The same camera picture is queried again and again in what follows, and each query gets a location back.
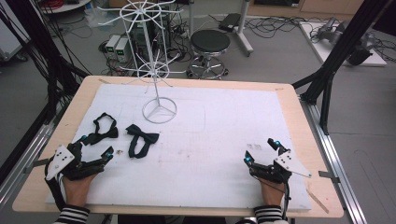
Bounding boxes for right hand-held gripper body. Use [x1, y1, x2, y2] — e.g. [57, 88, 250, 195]
[249, 148, 313, 185]

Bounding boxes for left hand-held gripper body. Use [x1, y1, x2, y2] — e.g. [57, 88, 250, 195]
[45, 142, 106, 182]

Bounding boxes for black bow tie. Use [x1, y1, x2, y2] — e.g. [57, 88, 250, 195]
[125, 123, 161, 160]
[81, 112, 120, 147]

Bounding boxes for white wire display rack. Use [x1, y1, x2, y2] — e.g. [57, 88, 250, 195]
[96, 0, 187, 125]

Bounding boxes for person's right hand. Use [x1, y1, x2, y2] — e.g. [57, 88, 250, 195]
[259, 178, 286, 207]

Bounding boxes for person's left hand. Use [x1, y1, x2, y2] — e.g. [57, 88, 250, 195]
[61, 173, 98, 208]

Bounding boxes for metal clip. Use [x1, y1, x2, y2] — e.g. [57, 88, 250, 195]
[318, 170, 341, 184]
[22, 158, 50, 175]

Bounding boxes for wooden stick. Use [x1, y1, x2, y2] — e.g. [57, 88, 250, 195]
[306, 188, 330, 215]

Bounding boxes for white cloth mat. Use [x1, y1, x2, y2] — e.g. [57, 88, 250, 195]
[45, 83, 313, 213]

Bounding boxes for grey power supply unit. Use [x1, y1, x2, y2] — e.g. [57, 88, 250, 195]
[105, 35, 121, 60]
[115, 36, 134, 64]

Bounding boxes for white floor board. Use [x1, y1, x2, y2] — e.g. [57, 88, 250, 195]
[299, 21, 388, 67]

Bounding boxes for black computer case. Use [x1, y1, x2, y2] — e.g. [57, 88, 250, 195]
[129, 12, 172, 60]

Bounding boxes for black round stool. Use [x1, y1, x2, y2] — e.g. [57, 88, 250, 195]
[186, 29, 232, 81]

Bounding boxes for black box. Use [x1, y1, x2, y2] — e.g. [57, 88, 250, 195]
[218, 12, 242, 33]

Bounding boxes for white round table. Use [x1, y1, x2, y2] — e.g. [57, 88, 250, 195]
[38, 0, 92, 15]

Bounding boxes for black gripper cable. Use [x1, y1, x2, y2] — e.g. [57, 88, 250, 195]
[250, 172, 292, 222]

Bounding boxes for black gripper strap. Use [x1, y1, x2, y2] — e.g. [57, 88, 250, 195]
[44, 161, 67, 213]

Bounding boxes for aluminium rail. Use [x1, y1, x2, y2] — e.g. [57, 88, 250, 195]
[0, 120, 57, 206]
[300, 96, 368, 224]

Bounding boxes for white stand post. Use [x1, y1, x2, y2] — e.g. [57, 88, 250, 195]
[234, 0, 255, 58]

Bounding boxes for black floor cables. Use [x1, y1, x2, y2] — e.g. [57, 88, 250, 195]
[244, 15, 312, 40]

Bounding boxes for black frame post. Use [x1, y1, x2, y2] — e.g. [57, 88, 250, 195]
[6, 0, 92, 125]
[292, 0, 393, 135]

